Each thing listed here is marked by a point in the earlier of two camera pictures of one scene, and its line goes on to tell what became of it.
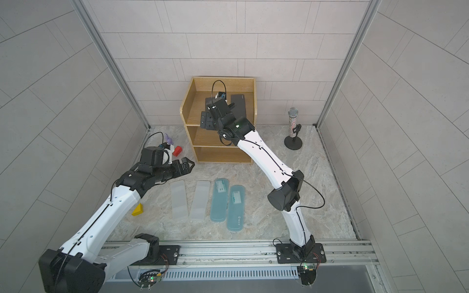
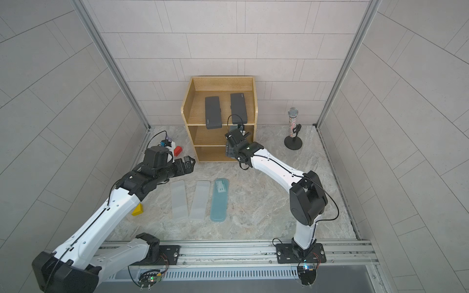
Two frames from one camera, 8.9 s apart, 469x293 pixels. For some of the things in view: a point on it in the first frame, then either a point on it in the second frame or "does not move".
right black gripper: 213,121 to 231,149
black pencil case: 239,110 does not move
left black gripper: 179,171 does not move
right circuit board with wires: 307,274 does not move
